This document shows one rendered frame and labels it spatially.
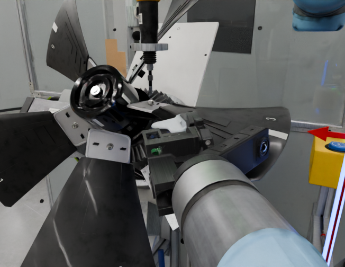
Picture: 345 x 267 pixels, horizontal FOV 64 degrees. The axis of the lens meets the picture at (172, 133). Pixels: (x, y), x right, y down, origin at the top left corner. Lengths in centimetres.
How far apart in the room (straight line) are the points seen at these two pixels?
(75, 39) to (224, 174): 57
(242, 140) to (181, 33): 67
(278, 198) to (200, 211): 116
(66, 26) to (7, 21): 508
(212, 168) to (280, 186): 109
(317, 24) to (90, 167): 44
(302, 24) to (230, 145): 24
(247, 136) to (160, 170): 12
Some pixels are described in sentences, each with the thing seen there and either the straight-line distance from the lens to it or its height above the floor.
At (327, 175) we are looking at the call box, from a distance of 75.
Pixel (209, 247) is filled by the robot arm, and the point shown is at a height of 120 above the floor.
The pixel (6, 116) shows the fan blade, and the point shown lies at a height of 115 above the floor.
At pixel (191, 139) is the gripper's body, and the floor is 121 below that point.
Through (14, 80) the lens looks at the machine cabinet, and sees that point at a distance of 590.
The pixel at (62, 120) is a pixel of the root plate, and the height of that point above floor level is 115.
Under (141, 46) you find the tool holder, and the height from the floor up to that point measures 130.
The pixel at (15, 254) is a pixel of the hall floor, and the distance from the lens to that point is 219.
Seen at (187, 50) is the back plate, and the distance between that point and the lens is 91.
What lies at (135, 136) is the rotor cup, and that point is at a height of 112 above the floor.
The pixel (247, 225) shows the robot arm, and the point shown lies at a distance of 18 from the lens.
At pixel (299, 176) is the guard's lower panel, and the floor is 77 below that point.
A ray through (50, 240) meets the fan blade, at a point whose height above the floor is 100.
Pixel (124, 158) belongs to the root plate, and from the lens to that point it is 57.
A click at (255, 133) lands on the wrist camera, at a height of 121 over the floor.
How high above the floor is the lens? 132
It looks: 19 degrees down
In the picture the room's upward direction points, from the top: straight up
